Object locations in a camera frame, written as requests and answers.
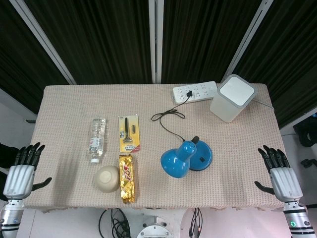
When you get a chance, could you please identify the clear plastic water bottle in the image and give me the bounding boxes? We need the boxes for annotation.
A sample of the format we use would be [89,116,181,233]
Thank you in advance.
[88,117,106,164]

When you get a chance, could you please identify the black equipment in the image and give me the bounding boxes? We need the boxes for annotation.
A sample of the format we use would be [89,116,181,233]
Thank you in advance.
[293,113,317,149]

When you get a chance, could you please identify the blue desk lamp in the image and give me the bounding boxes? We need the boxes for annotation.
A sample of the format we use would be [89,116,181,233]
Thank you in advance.
[160,136,213,179]

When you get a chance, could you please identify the white power strip cable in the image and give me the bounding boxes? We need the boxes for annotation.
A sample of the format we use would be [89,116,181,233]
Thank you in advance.
[253,98,274,110]

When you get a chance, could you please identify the black cables with red plug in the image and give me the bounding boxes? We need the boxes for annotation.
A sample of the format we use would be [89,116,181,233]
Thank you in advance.
[188,207,204,238]

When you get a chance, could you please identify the gold snack packet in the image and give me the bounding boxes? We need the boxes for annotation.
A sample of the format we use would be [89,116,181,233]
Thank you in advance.
[118,154,136,204]

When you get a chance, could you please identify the razor in blister pack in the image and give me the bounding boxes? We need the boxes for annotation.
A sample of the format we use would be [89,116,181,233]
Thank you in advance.
[117,114,141,153]

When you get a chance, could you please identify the black power cable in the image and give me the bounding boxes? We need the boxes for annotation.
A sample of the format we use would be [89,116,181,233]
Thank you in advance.
[151,91,195,142]

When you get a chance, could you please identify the beige upturned bowl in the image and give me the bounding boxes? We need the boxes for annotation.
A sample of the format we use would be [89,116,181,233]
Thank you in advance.
[94,165,120,193]

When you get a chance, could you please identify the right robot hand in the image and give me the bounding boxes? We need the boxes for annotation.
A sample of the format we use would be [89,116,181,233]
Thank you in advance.
[254,145,303,203]

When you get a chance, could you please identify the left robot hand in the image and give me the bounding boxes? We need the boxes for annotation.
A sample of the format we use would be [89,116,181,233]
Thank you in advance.
[2,142,53,200]

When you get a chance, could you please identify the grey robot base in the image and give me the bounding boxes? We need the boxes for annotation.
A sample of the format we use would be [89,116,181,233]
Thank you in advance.
[136,215,174,238]

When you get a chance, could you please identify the white power strip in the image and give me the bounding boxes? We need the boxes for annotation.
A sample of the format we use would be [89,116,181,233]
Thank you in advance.
[172,81,217,104]

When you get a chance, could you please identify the beige woven tablecloth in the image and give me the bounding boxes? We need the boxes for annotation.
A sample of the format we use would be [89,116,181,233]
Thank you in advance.
[23,83,286,214]

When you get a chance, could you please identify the white curtain frame post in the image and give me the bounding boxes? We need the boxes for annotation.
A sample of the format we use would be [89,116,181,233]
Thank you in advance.
[222,0,274,80]
[148,0,164,84]
[9,0,76,85]

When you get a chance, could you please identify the white square bin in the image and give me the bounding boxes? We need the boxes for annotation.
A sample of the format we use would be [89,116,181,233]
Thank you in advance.
[209,74,257,123]

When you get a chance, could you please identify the black cable bundle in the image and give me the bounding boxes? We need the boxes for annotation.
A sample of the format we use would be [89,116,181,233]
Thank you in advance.
[99,208,134,238]

